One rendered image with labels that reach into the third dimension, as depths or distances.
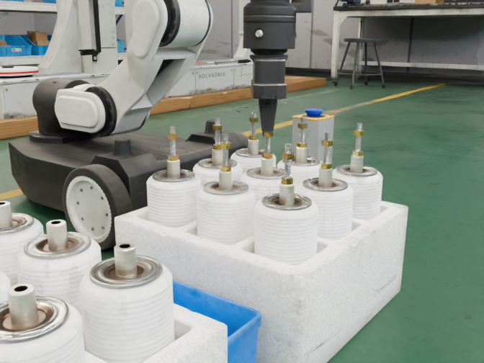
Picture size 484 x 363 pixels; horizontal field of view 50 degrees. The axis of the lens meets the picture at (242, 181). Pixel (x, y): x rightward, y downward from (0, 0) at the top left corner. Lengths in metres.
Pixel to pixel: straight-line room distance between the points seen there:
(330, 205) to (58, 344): 0.50
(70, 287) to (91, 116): 0.92
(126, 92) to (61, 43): 1.80
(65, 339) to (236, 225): 0.41
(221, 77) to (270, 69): 3.12
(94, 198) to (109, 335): 0.72
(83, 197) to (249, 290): 0.61
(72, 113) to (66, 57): 1.69
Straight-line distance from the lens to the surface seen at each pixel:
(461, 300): 1.12
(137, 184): 1.24
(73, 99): 1.55
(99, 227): 1.27
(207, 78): 3.86
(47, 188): 1.50
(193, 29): 1.34
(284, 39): 0.88
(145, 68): 1.34
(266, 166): 0.93
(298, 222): 0.75
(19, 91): 2.88
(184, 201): 0.90
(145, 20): 1.31
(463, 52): 5.95
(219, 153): 1.00
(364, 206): 0.96
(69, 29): 3.25
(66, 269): 0.62
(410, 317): 1.03
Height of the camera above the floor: 0.49
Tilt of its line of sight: 16 degrees down
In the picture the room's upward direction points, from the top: straight up
